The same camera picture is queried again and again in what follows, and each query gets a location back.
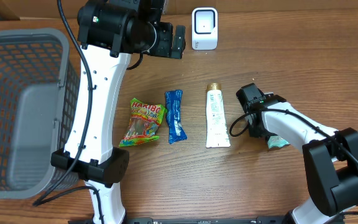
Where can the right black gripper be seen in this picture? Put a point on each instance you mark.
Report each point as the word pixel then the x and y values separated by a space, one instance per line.
pixel 255 133

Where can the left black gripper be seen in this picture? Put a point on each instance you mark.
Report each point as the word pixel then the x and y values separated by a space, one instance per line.
pixel 165 49

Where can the mint green wipes packet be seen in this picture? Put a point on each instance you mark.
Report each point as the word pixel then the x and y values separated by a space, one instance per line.
pixel 276 142

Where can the white tube with gold cap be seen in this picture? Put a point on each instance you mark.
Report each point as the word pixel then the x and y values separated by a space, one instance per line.
pixel 216 135

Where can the blue cookie packet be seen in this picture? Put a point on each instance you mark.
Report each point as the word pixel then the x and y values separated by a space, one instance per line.
pixel 173 117

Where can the green gummy candy bag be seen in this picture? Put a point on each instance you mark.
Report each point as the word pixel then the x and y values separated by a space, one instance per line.
pixel 144 122

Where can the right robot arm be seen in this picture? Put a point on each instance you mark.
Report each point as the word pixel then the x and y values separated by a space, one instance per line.
pixel 330 156

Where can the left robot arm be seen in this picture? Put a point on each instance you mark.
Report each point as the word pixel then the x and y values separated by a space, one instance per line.
pixel 109 33

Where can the white barcode scanner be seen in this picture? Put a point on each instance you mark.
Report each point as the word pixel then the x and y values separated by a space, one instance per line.
pixel 204 28

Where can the grey plastic mesh basket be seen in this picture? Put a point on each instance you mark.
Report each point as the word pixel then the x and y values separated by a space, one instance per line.
pixel 38 94

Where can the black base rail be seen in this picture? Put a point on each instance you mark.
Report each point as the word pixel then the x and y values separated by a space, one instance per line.
pixel 204 221

